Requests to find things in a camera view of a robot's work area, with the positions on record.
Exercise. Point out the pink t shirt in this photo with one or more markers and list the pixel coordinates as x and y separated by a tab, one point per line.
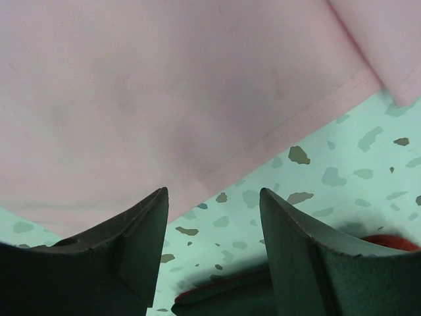
103	102

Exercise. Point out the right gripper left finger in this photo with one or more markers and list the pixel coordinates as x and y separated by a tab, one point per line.
109	269

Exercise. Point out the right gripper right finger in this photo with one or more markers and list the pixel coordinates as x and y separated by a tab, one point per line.
319	270

